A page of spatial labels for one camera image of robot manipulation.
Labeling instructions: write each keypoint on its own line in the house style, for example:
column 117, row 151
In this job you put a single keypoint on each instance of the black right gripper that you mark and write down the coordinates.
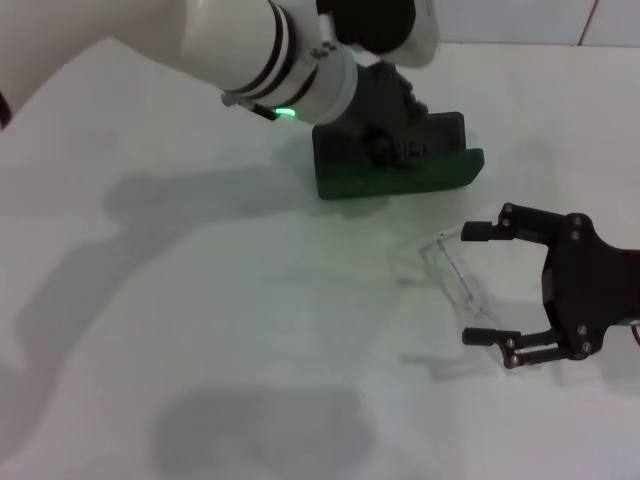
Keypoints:
column 580, row 285

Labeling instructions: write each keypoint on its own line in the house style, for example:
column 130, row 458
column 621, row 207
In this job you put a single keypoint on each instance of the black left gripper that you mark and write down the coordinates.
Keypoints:
column 380, row 95

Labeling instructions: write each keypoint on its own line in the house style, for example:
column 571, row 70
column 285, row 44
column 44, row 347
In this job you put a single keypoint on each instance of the green glasses case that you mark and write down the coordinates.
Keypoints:
column 390, row 185

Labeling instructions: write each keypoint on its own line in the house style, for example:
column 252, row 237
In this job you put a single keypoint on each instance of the clear white glasses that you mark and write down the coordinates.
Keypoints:
column 452, row 267

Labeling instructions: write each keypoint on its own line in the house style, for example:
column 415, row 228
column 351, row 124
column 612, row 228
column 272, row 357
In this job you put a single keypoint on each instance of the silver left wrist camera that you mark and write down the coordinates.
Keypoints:
column 375, row 22

